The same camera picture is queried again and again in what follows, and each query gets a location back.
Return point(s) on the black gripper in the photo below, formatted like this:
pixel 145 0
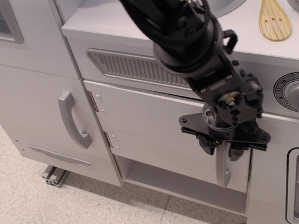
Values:
pixel 211 131

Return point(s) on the silver cabinet door handle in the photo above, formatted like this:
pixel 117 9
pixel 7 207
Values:
pixel 222 169

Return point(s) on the white cabinet door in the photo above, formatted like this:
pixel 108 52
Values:
pixel 145 127

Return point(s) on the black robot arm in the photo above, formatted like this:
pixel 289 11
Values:
pixel 188 42

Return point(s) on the brass lower door hinge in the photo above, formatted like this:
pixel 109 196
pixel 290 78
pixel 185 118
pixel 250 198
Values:
pixel 108 139

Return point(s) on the brass door hinge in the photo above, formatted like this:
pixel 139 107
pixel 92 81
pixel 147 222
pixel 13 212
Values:
pixel 108 139
pixel 93 101

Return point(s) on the silver vent grille panel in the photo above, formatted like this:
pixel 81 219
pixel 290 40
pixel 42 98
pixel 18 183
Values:
pixel 134 67

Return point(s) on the yellow slotted wooden spatula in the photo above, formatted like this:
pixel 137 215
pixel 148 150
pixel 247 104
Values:
pixel 274 23

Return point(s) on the brass upper door hinge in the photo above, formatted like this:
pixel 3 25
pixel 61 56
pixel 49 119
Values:
pixel 93 101

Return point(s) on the white toy fridge door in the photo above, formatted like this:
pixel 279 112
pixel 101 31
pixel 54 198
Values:
pixel 30 115

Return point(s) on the silver fridge emblem badge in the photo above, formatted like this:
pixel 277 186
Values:
pixel 61 157

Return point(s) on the silver fridge door handle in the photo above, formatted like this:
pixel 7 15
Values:
pixel 66 104

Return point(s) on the aluminium extrusion rail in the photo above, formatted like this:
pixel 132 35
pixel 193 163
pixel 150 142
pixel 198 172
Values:
pixel 55 176

